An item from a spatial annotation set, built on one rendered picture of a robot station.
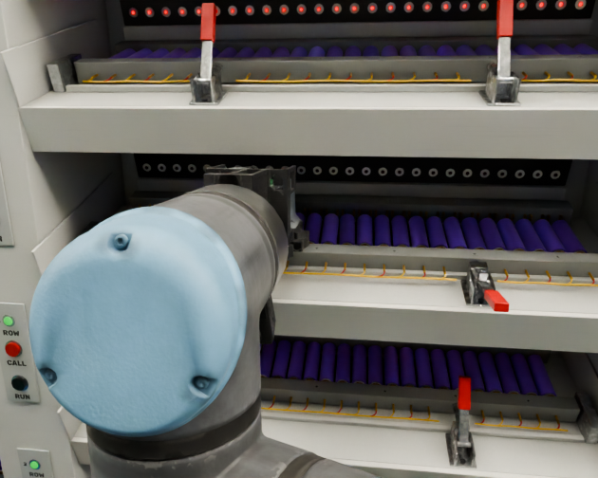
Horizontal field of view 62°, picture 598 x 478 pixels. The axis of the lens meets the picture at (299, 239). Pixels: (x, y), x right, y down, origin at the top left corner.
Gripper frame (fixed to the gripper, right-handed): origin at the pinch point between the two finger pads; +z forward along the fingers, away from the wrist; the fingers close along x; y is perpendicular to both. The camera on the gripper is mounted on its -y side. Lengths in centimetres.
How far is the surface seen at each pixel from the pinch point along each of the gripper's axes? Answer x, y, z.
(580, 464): -33.9, -24.4, -4.2
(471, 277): -20.5, -3.5, -6.3
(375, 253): -11.3, -2.3, -3.3
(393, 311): -13.1, -6.9, -7.8
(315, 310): -5.5, -7.3, -7.7
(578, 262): -31.4, -2.4, -3.3
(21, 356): 27.1, -14.4, -7.7
